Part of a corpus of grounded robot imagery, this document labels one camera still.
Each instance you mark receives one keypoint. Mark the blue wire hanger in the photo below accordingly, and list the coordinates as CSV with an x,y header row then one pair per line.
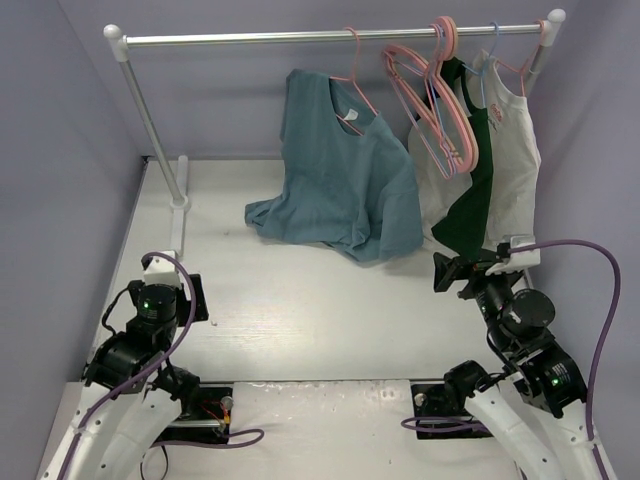
x,y
481,71

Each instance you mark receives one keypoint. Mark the pink hanger behind thick one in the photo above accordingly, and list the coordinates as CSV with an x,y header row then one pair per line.
x,y
422,110

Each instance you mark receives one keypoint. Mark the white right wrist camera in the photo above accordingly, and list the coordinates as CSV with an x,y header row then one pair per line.
x,y
515,254

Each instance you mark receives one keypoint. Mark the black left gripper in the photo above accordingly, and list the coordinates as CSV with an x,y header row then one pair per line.
x,y
197,298

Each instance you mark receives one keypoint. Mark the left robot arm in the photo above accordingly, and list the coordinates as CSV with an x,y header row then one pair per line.
x,y
131,392

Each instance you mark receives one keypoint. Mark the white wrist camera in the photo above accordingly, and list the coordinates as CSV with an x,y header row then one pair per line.
x,y
515,254
163,272

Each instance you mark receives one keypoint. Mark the thin pink wire hanger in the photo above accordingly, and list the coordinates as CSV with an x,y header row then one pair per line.
x,y
352,79

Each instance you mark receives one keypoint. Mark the white t shirt on hanger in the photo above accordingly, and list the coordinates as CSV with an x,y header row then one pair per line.
x,y
516,157

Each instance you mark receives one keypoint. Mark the blue t shirt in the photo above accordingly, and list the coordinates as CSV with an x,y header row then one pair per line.
x,y
349,183

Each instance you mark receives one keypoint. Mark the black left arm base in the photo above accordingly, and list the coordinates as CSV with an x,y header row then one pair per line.
x,y
207,419

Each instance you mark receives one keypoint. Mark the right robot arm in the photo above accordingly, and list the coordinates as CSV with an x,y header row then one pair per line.
x,y
541,445

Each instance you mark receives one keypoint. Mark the green t shirt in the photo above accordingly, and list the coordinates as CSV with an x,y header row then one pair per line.
x,y
468,195

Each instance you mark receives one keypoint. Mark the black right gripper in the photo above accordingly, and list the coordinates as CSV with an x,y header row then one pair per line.
x,y
467,278

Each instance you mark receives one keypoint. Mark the pink hanger at rack end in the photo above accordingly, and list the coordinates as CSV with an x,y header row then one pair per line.
x,y
522,71

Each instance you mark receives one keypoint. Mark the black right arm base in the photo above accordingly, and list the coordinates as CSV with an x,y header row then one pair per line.
x,y
445,420

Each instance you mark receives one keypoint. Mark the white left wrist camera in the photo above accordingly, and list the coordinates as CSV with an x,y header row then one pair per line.
x,y
163,272

